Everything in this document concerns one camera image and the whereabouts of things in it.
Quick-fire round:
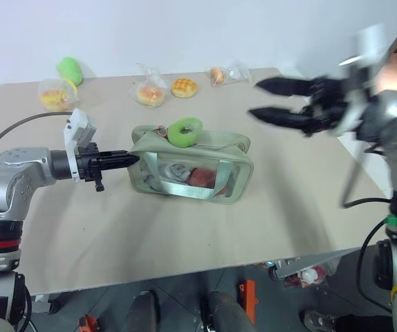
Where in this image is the red object inside pouch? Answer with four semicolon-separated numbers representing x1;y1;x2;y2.
187;167;221;190

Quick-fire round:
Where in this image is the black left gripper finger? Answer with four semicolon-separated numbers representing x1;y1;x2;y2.
98;159;138;171
98;149;140;161

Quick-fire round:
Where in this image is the green plush toy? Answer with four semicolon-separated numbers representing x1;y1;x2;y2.
55;56;84;87

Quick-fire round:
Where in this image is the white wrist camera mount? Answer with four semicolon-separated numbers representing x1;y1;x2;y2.
338;23;390;136
62;108;99;183

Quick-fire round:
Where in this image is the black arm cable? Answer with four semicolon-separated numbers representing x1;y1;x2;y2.
339;145;393;209
0;111;73;171

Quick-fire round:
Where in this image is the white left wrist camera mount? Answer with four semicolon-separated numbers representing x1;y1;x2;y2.
62;108;99;183

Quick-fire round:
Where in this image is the dark rounded shape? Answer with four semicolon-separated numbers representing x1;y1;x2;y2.
205;290;255;332

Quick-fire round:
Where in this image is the bagged yellow bread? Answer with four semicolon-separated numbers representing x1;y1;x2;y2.
37;78;80;113

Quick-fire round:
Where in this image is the small bagged bread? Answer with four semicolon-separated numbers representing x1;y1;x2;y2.
207;63;252;88

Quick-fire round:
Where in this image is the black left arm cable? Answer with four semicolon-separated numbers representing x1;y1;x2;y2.
0;111;73;171

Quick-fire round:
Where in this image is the red white snack packet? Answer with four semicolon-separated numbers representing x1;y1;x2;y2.
284;265;328;288

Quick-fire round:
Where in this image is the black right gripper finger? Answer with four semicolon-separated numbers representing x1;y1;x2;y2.
255;76;315;98
248;106;311;131

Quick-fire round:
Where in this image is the grey white object inside pouch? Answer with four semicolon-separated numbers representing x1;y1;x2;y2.
162;163;192;183

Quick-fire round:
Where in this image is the yellow pineapple bun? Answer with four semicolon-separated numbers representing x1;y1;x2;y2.
170;77;199;99

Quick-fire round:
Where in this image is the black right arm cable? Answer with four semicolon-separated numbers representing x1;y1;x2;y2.
339;145;393;209

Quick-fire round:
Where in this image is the green plush donut keychain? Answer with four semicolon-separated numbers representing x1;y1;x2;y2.
165;117;204;149

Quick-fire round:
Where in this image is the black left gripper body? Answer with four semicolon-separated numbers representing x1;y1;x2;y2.
75;142;106;193

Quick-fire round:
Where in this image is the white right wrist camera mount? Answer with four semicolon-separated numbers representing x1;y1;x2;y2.
338;23;390;136

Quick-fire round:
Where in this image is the bagged round orange bun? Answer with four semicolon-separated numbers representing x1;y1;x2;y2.
130;63;169;110

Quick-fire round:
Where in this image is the grey shoe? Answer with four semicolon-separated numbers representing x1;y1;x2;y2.
301;308;338;332

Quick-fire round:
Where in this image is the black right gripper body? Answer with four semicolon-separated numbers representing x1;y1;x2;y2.
297;75;355;139

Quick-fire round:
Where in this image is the green zip pouch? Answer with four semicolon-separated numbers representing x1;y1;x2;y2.
126;124;254;206

